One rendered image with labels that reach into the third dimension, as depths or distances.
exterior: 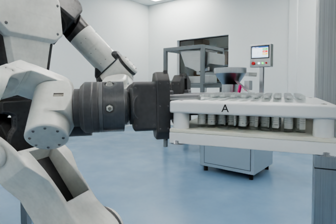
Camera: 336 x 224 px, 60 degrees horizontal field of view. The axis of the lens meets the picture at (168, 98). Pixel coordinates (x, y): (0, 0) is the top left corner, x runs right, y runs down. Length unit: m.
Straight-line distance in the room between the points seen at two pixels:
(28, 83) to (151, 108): 0.21
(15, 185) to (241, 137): 0.55
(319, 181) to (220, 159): 2.48
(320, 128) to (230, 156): 2.67
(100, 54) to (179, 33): 5.84
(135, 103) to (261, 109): 0.20
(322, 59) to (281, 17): 5.14
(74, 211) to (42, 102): 0.33
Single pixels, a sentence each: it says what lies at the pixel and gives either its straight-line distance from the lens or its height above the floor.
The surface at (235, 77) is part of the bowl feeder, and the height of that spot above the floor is 1.02.
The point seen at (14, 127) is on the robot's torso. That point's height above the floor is 0.83.
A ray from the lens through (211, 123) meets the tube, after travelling 0.50.
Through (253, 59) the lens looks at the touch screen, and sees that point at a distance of 3.36.
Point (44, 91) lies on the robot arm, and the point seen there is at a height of 0.93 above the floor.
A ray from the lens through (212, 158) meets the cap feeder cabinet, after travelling 3.21.
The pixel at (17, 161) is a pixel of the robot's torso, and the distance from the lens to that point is 0.77.
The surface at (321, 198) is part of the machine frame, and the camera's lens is 0.74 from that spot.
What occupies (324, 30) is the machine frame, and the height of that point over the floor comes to 1.06.
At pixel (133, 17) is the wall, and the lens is 7.11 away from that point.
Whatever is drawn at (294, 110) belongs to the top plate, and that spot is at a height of 0.90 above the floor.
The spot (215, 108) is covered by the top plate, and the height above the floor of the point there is 0.90.
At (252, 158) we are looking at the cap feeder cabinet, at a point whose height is 0.23.
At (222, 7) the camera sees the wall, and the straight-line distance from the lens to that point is 6.35.
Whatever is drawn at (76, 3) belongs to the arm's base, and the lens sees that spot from 1.06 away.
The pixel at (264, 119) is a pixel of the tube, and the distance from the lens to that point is 0.49.
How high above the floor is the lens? 0.94
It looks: 2 degrees down
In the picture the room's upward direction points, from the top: straight up
